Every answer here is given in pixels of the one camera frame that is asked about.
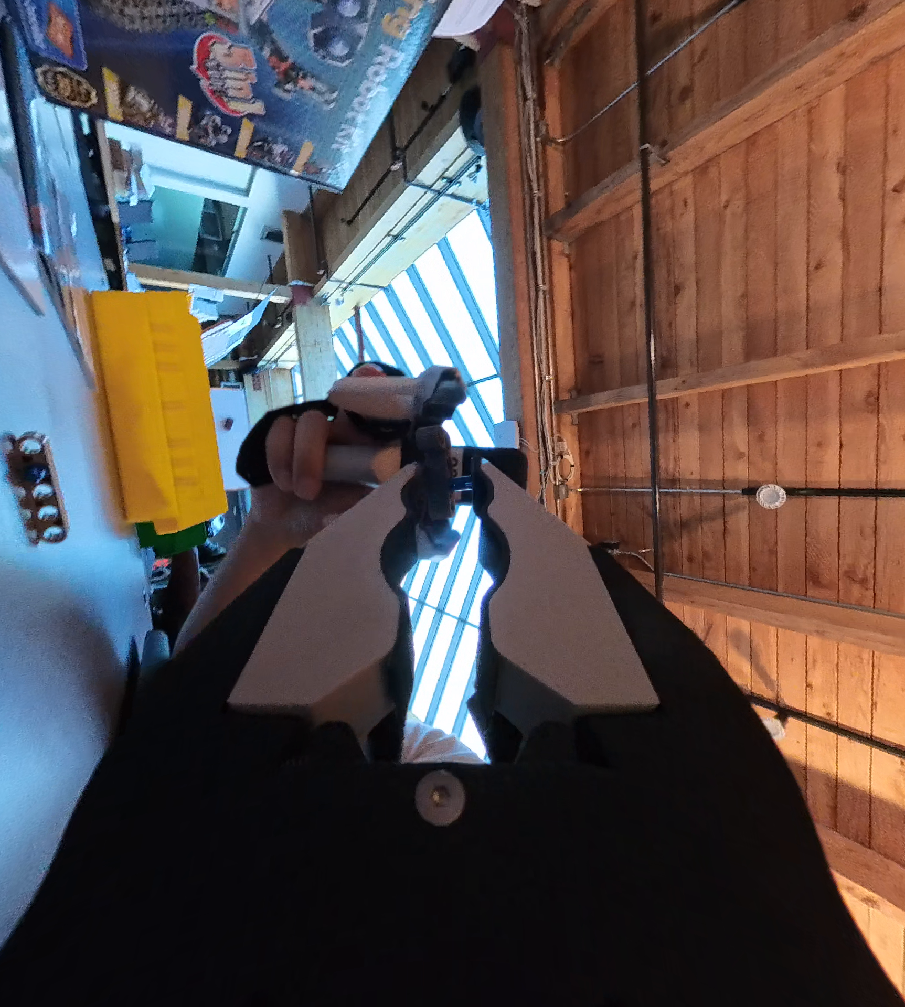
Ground grey desk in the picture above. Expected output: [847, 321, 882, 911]
[0, 197, 156, 1007]

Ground blue toy box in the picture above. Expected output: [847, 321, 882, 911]
[6, 0, 453, 195]

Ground person's right forearm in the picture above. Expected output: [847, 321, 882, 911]
[173, 503, 307, 658]

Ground yellow storage bin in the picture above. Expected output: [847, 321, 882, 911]
[89, 288, 230, 538]

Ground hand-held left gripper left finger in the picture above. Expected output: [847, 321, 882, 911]
[228, 464, 423, 760]

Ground whiteboard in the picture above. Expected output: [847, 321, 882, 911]
[207, 384, 255, 495]

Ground green storage bin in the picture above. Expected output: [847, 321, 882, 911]
[134, 518, 211, 553]

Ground person's right hand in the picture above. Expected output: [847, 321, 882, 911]
[243, 405, 414, 548]

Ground dark grey angled beam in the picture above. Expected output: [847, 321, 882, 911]
[407, 425, 475, 561]

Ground person's white t-shirt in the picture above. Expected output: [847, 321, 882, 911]
[399, 717, 486, 766]

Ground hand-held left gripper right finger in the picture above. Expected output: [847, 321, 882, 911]
[468, 463, 662, 760]

